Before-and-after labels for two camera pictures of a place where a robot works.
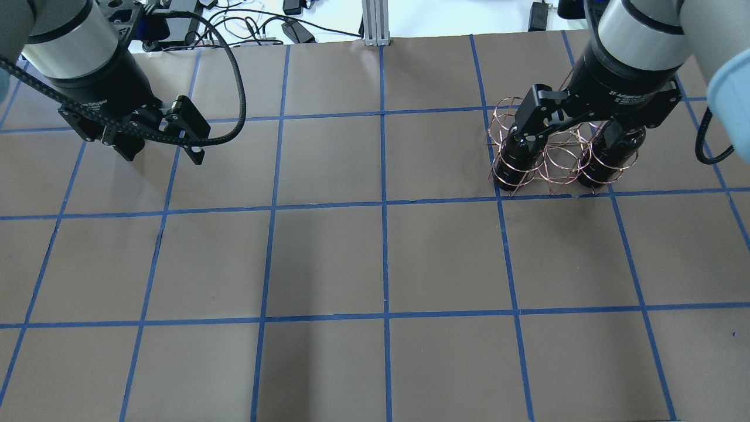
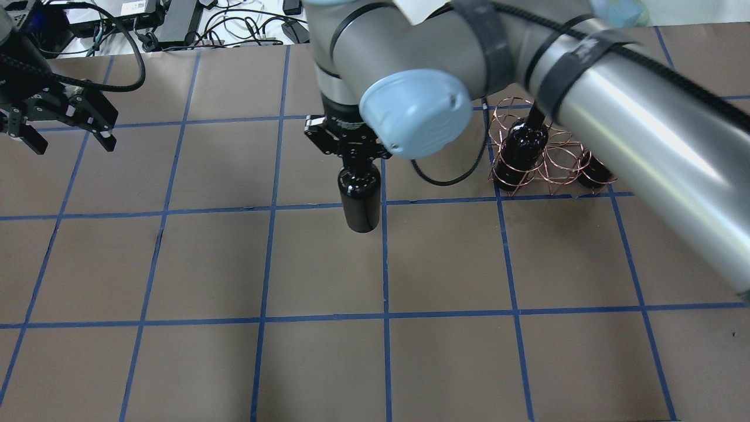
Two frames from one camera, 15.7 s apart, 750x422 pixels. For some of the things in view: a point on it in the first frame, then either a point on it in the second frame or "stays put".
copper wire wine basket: x=581 y=157 stays put
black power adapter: x=297 y=33 stays put
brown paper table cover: x=342 y=253 stays put
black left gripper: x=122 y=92 to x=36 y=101
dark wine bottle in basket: x=513 y=169 stays put
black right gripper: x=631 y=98 to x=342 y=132
